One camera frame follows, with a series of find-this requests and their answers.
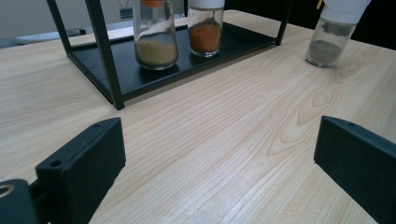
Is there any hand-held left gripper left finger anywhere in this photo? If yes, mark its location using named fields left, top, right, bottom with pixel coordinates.
left=35, top=117, right=127, bottom=224

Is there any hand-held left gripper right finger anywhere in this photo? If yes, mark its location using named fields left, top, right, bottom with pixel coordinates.
left=313, top=115, right=396, bottom=224

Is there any black metal rack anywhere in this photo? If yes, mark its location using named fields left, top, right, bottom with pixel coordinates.
left=46, top=0, right=294, bottom=111

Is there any grey powder spice jar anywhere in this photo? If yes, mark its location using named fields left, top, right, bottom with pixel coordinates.
left=305, top=0, right=373, bottom=68

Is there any tan powder spice jar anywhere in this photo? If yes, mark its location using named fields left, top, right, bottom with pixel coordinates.
left=133, top=0, right=179, bottom=71

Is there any orange powder spice jar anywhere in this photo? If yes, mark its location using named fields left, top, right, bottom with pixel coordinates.
left=187, top=0, right=226, bottom=59

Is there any black plug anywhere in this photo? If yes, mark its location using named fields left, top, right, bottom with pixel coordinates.
left=66, top=28, right=88, bottom=37

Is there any white power strip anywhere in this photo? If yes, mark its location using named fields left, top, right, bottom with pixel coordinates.
left=13, top=30, right=69, bottom=45

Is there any dark flat box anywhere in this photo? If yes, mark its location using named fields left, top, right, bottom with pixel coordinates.
left=119, top=7, right=134, bottom=20

